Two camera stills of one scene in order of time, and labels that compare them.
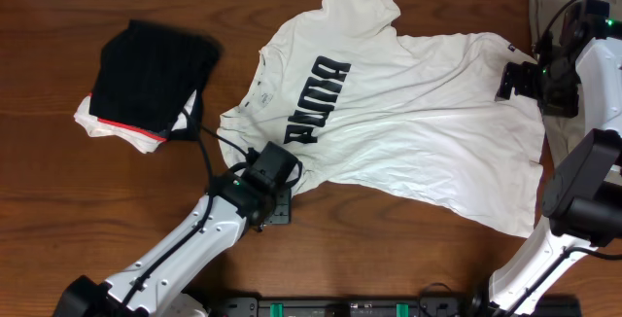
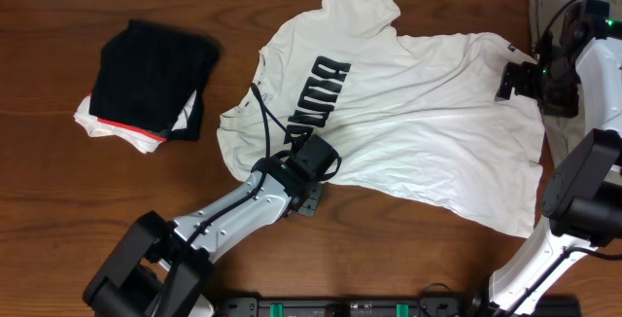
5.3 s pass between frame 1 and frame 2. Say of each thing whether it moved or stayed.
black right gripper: stayed
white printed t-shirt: stayed
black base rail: stayed
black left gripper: moved
